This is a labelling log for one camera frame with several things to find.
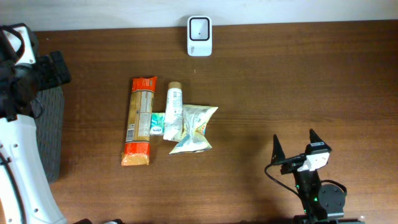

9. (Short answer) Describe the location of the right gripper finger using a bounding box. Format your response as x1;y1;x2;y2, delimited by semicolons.
309;129;323;143
271;134;285;164

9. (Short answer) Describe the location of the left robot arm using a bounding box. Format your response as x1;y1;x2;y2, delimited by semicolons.
1;51;71;223

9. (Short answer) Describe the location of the white tube brown cap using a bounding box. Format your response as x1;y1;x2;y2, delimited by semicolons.
164;82;183;141

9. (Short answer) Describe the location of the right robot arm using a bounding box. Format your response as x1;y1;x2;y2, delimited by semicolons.
264;129;347;223

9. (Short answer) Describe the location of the green tissue pack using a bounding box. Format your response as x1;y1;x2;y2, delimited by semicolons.
150;113;165;136

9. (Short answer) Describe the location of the yellow white wipes bag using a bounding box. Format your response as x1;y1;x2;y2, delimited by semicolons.
169;105;218;155

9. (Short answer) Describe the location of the orange pasta package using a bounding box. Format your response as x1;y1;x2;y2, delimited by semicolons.
121;77;157;166

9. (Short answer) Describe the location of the white barcode scanner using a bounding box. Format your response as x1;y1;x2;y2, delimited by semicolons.
187;16;213;57

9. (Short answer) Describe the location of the grey mesh basket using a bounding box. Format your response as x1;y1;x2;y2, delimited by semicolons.
32;86;65;184

